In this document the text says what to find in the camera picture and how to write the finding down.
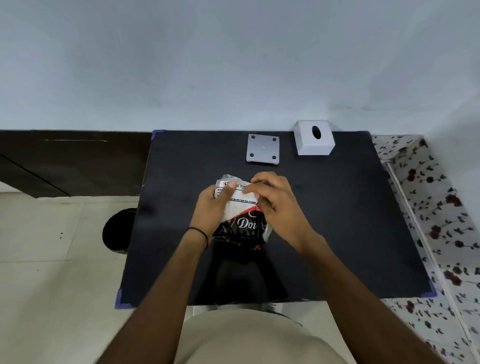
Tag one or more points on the grey square plate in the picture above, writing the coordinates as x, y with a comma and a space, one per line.
263, 148

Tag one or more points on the white floral cloth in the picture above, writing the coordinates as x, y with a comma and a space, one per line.
442, 210

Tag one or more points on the person's left hand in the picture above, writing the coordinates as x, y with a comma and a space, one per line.
208, 212

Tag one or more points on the person's right hand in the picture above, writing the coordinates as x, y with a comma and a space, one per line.
285, 213

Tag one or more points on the blue tape piece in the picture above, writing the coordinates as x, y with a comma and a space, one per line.
158, 133
123, 302

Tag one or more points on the black round bin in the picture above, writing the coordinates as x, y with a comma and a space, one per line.
118, 232

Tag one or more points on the person's left thumb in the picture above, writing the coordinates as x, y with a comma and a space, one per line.
228, 192

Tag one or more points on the dark brown wooden board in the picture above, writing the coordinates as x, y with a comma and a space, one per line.
67, 165

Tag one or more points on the person's beige clothing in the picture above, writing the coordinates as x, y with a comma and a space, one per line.
255, 337

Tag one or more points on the person's right thumb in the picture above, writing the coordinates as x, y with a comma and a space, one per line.
254, 196

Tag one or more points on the black wristband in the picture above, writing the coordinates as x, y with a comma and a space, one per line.
203, 233

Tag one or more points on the person's left forearm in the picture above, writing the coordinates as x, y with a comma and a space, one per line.
157, 300

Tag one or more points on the black and white tissue packet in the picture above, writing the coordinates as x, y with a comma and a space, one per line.
243, 225

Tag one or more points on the person's right forearm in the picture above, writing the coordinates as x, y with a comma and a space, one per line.
356, 300

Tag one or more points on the white tissue box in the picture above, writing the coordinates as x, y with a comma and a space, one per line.
314, 144

